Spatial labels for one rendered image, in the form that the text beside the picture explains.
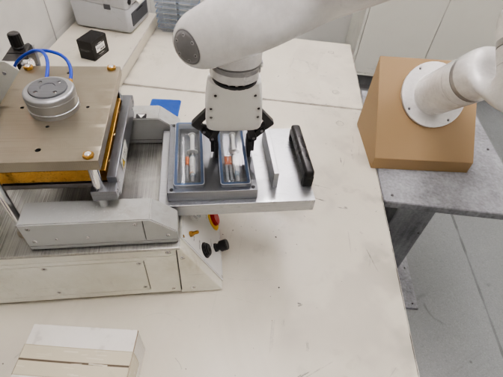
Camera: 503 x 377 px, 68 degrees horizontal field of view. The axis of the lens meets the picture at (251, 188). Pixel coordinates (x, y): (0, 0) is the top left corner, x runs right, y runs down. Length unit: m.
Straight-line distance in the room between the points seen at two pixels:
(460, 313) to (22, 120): 1.77
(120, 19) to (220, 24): 1.20
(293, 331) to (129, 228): 0.39
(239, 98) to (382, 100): 0.62
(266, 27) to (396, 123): 0.77
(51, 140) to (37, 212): 0.13
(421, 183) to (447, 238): 1.00
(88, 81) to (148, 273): 0.38
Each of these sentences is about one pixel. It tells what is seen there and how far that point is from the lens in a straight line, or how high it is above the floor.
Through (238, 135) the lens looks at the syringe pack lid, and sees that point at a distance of 0.78.
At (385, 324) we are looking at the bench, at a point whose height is 0.75.
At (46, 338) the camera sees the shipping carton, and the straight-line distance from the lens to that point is 0.77.
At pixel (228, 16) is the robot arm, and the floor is 1.32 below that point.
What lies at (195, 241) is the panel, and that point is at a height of 0.87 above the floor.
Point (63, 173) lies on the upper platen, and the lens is 0.68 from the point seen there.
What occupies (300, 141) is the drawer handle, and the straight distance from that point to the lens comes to 0.78.
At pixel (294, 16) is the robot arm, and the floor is 1.32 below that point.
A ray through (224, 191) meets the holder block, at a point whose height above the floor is 0.99.
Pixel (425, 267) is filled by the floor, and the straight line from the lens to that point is 2.00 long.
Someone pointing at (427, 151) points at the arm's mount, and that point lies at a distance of 1.21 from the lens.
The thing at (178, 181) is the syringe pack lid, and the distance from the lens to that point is 0.69.
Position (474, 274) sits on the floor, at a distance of 2.10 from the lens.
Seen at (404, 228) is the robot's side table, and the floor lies 0.39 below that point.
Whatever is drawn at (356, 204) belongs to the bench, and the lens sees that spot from 1.05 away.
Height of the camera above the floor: 1.50
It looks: 47 degrees down
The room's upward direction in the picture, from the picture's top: 6 degrees clockwise
